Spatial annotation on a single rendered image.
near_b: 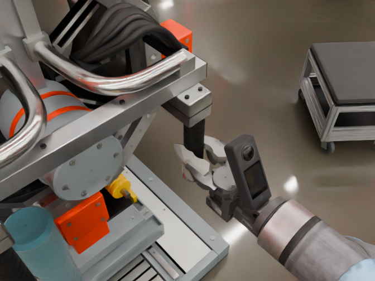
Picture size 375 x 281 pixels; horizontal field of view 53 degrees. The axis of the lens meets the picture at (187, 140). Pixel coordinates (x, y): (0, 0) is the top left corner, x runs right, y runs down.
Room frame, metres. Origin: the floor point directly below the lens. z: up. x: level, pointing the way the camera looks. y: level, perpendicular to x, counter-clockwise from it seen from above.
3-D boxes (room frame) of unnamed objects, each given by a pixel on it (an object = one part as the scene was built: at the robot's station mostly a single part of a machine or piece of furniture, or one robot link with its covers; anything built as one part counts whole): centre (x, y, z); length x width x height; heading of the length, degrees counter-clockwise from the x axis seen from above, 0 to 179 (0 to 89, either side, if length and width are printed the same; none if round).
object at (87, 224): (0.53, 0.30, 0.48); 0.16 x 0.12 x 0.17; 43
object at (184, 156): (0.41, 0.00, 0.81); 0.09 x 0.03 x 0.06; 50
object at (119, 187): (0.66, 0.25, 0.51); 0.29 x 0.06 x 0.06; 43
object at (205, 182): (0.38, -0.04, 0.83); 0.09 x 0.05 x 0.02; 50
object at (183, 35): (0.72, 0.04, 0.85); 0.09 x 0.08 x 0.07; 133
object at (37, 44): (0.48, 0.12, 1.03); 0.19 x 0.18 x 0.11; 43
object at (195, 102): (0.46, 0.01, 0.93); 0.09 x 0.05 x 0.05; 43
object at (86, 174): (0.45, 0.22, 0.85); 0.21 x 0.14 x 0.14; 43
